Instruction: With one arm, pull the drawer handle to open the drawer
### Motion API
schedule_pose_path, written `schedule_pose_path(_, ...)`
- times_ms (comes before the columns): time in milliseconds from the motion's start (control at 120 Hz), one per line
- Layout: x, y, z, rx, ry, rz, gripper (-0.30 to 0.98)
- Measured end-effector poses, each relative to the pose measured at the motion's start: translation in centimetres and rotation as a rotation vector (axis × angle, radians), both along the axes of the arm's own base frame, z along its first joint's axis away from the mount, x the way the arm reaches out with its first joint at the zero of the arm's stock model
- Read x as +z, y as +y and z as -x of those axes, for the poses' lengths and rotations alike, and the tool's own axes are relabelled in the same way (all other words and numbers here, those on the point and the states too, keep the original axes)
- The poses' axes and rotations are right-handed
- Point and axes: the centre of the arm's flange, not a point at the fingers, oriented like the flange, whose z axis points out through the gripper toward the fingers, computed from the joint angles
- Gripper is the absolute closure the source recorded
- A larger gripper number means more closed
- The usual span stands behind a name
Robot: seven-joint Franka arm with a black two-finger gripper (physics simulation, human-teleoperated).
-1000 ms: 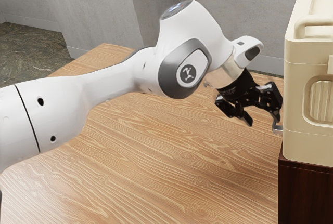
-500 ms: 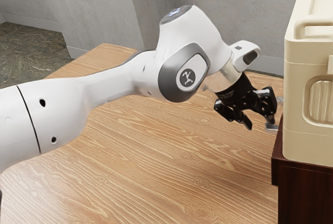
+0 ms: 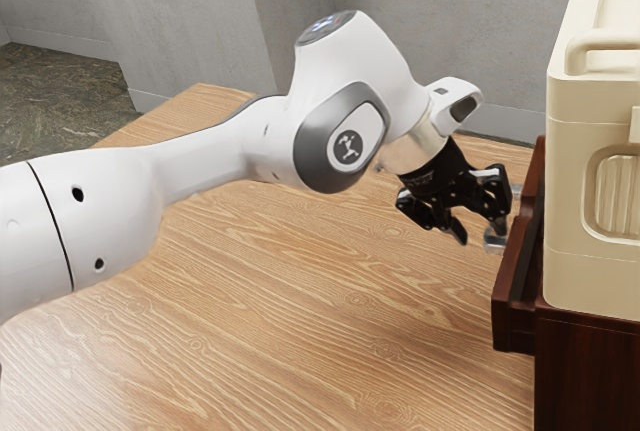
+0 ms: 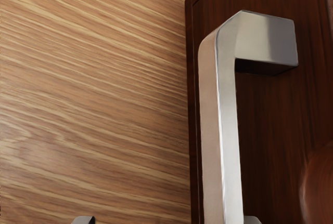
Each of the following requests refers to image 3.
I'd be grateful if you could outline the dark wood cabinet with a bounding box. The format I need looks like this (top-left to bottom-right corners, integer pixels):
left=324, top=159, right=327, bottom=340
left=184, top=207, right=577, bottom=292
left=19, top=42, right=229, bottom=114
left=531, top=134, right=640, bottom=431

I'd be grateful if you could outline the cream box with lid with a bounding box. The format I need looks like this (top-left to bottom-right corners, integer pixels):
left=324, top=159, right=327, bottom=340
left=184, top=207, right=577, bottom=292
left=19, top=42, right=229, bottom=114
left=543, top=0, right=640, bottom=325

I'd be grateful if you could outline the dark wood drawer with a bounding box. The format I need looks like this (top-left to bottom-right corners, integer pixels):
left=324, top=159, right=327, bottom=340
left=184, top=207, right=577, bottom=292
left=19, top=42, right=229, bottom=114
left=481, top=182, right=547, bottom=355

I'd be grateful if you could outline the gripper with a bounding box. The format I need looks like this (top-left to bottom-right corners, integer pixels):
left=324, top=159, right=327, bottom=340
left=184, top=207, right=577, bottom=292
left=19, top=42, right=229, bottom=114
left=394, top=134, right=514, bottom=247

